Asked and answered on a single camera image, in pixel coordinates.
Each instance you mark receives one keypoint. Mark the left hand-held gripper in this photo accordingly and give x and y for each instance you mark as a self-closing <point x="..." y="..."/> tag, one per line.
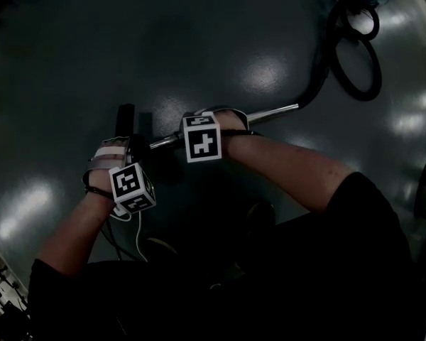
<point x="131" y="187"/>

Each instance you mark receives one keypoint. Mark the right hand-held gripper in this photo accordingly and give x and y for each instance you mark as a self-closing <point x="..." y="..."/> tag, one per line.
<point x="203" y="140"/>

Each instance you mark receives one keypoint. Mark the black vacuum floor nozzle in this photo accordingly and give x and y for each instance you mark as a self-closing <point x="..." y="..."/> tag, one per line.
<point x="125" y="119"/>

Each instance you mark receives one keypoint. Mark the thin silver metal rod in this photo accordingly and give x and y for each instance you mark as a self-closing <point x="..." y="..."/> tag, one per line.
<point x="270" y="112"/>

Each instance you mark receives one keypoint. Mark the person's right forearm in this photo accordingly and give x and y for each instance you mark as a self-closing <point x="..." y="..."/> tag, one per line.
<point x="287" y="165"/>

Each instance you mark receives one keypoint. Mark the person's left forearm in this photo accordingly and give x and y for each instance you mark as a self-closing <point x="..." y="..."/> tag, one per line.
<point x="74" y="233"/>

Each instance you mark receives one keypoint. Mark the person's left hand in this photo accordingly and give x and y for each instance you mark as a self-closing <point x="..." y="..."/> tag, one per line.
<point x="100" y="181"/>

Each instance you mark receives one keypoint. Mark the person's right hand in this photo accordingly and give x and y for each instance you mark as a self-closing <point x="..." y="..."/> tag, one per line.
<point x="234" y="123"/>

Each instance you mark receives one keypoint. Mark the white power strip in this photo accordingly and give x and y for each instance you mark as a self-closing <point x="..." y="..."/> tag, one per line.
<point x="122" y="213"/>

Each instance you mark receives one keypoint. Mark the person's left black shoe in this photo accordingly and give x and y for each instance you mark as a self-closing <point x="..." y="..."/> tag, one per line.
<point x="161" y="245"/>

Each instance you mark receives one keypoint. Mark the person's black shoe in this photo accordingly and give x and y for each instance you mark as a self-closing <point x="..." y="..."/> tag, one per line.
<point x="262" y="215"/>
<point x="161" y="245"/>

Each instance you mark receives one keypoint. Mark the person's right black shoe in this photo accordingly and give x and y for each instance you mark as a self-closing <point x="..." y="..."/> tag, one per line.
<point x="262" y="215"/>

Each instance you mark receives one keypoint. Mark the person's black clothing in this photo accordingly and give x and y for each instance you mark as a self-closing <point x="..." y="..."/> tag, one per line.
<point x="234" y="297"/>

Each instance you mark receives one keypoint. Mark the black tripod equipment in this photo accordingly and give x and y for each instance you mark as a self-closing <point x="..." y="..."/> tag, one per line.
<point x="0" y="297"/>

